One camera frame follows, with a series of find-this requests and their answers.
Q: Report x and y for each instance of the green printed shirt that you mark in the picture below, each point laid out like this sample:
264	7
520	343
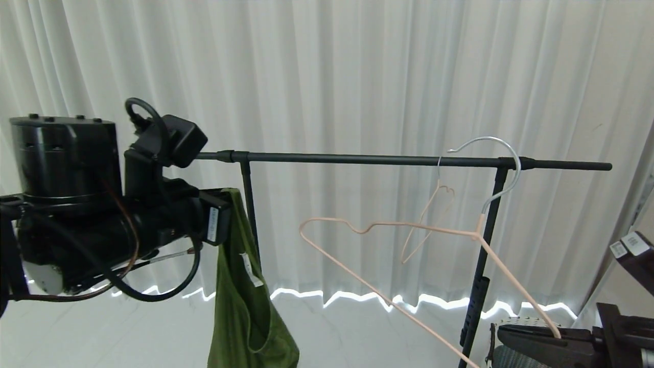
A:
235	306

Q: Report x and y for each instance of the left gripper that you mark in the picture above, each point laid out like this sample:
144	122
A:
179	220

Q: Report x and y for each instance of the white laundry basket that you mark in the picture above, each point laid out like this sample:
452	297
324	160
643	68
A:
516	358

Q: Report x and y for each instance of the pink clothes hanger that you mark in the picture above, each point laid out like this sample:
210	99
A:
438	174
481	225

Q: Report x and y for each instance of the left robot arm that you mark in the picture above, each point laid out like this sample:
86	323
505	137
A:
61	153

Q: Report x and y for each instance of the black clothes rack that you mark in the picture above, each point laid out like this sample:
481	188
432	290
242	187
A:
357	159

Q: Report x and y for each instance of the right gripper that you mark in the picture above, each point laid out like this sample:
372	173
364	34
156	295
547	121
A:
613	347

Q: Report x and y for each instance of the white curtain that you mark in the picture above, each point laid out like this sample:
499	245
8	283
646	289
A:
357	76

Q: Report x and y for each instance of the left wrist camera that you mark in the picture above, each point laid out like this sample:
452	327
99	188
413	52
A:
184	140

